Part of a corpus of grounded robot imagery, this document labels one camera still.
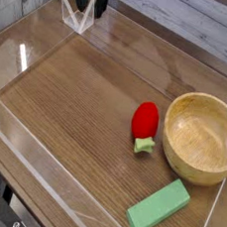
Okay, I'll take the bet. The clear acrylic tray wall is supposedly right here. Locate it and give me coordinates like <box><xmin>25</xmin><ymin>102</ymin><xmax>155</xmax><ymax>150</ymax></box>
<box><xmin>0</xmin><ymin>0</ymin><xmax>227</xmax><ymax>227</ymax></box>

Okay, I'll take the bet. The green rectangular block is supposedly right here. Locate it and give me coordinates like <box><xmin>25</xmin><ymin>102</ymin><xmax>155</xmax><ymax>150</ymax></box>
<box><xmin>126</xmin><ymin>179</ymin><xmax>190</xmax><ymax>227</ymax></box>

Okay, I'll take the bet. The clear acrylic corner bracket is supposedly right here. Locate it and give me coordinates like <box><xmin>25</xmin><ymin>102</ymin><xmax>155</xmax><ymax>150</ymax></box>
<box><xmin>61</xmin><ymin>0</ymin><xmax>95</xmax><ymax>34</ymax></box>

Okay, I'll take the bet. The black table leg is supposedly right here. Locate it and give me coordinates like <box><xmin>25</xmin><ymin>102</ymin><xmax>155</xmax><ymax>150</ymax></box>
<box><xmin>2</xmin><ymin>185</ymin><xmax>13</xmax><ymax>204</ymax></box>

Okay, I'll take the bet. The black metal bracket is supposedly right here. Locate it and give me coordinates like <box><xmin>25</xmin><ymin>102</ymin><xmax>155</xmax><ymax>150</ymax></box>
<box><xmin>0</xmin><ymin>197</ymin><xmax>27</xmax><ymax>227</ymax></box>

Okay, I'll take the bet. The red plush strawberry toy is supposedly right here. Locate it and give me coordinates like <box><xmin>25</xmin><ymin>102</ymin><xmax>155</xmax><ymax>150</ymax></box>
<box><xmin>131</xmin><ymin>101</ymin><xmax>160</xmax><ymax>154</ymax></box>

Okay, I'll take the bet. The wooden bowl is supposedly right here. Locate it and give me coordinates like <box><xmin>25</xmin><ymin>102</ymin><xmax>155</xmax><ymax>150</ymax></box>
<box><xmin>163</xmin><ymin>92</ymin><xmax>227</xmax><ymax>186</ymax></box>

